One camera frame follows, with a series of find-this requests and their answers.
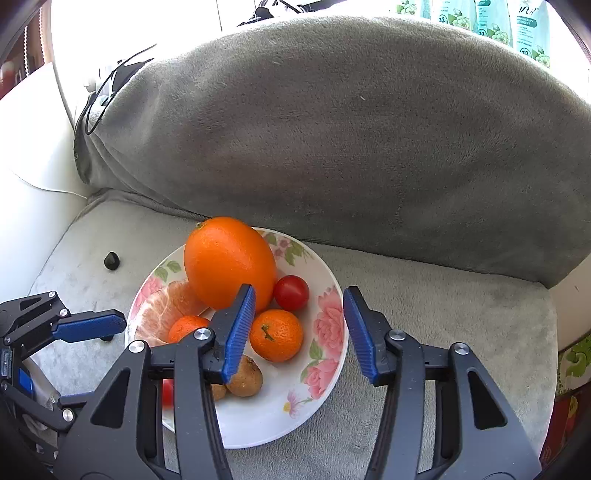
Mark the dark brown chestnut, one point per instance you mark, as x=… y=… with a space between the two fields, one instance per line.
x=112 y=261

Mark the round mandarin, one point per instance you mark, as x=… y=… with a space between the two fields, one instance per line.
x=184 y=328

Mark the light grey mat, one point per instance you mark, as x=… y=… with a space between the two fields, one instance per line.
x=438 y=323

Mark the green patterned cloth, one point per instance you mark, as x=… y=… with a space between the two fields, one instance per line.
x=569 y=369

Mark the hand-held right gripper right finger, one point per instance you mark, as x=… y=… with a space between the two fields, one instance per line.
x=362 y=337

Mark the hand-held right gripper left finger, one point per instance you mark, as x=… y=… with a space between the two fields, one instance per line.
x=238 y=332

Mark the white floral plate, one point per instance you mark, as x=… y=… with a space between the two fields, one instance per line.
x=295 y=415

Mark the large orange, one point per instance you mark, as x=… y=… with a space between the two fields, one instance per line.
x=221 y=263

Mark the mandarin with stem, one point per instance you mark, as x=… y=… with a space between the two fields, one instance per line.
x=277 y=337

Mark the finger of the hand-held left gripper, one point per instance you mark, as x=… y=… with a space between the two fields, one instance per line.
x=87 y=325
x=25 y=383

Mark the brown longan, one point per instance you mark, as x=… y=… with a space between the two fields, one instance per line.
x=247 y=377
x=218 y=392

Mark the peeled pomelo segment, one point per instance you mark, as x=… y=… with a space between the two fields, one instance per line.
x=157 y=318

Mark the red cherry tomato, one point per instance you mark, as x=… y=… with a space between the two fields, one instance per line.
x=167 y=392
x=292 y=293

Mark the dark grey blanket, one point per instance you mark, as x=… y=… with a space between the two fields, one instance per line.
x=346 y=138

